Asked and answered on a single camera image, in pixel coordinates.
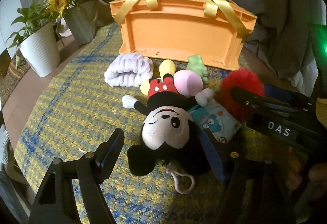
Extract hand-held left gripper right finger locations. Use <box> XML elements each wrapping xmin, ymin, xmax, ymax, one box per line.
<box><xmin>201</xmin><ymin>127</ymin><xmax>297</xmax><ymax>224</ymax></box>

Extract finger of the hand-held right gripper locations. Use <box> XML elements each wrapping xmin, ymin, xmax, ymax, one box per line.
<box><xmin>230</xmin><ymin>86</ymin><xmax>327</xmax><ymax>154</ymax></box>
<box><xmin>264</xmin><ymin>84</ymin><xmax>319</xmax><ymax>113</ymax></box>

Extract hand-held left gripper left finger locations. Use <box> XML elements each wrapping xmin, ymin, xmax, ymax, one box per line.
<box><xmin>28</xmin><ymin>128</ymin><xmax>125</xmax><ymax>224</ymax></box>

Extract red fluffy pompom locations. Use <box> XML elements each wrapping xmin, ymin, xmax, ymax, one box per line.
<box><xmin>220</xmin><ymin>68</ymin><xmax>265</xmax><ymax>122</ymax></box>

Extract mouse plush toy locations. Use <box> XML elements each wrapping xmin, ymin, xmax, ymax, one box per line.
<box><xmin>122</xmin><ymin>59</ymin><xmax>214</xmax><ymax>194</ymax></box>

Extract orange plastic basket yellow handles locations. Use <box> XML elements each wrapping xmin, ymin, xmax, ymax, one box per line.
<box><xmin>109</xmin><ymin>0</ymin><xmax>258</xmax><ymax>71</ymax></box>

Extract orange soft toy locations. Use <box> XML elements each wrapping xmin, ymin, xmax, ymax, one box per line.
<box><xmin>277</xmin><ymin>146</ymin><xmax>308</xmax><ymax>190</ymax></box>

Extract green soft toy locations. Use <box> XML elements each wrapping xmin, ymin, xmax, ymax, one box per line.
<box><xmin>186</xmin><ymin>53</ymin><xmax>208</xmax><ymax>86</ymax></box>

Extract person's right hand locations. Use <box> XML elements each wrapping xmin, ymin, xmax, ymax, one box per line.
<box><xmin>308</xmin><ymin>164</ymin><xmax>327</xmax><ymax>183</ymax></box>

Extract light blue cartoon pouch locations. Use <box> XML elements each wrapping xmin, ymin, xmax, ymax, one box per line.
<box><xmin>188</xmin><ymin>100</ymin><xmax>242</xmax><ymax>143</ymax></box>

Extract yellow blue woven mat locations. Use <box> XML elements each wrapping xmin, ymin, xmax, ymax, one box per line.
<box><xmin>14</xmin><ymin>23</ymin><xmax>302</xmax><ymax>224</ymax></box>

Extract pink foam ball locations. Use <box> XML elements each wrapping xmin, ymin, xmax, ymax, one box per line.
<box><xmin>174</xmin><ymin>70</ymin><xmax>203</xmax><ymax>97</ymax></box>

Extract lilac fluffy headband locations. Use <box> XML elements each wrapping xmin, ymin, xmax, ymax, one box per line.
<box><xmin>104</xmin><ymin>53</ymin><xmax>153</xmax><ymax>88</ymax></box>

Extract white ribbed plant pot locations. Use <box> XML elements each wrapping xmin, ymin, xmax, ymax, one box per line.
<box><xmin>18</xmin><ymin>22</ymin><xmax>61</xmax><ymax>78</ymax></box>

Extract brown patterned rug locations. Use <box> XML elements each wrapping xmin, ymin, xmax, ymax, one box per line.
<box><xmin>0</xmin><ymin>48</ymin><xmax>34</xmax><ymax>109</ymax></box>

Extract grey-green ribbed vase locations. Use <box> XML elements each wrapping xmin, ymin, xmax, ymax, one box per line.
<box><xmin>63</xmin><ymin>0</ymin><xmax>99</xmax><ymax>45</ymax></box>

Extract green leafy plant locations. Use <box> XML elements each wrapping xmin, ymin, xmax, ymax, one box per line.
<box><xmin>6</xmin><ymin>0</ymin><xmax>60</xmax><ymax>48</ymax></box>

